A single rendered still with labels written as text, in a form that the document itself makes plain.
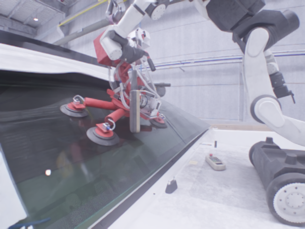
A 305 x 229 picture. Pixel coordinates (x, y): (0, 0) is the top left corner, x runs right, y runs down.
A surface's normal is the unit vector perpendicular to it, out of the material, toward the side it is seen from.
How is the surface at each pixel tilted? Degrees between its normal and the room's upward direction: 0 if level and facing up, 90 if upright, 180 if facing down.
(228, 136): 90
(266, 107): 90
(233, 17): 132
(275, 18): 90
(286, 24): 110
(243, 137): 90
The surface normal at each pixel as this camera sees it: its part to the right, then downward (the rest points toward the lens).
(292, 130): -0.14, 0.37
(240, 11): -0.37, 0.72
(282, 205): -0.44, 0.07
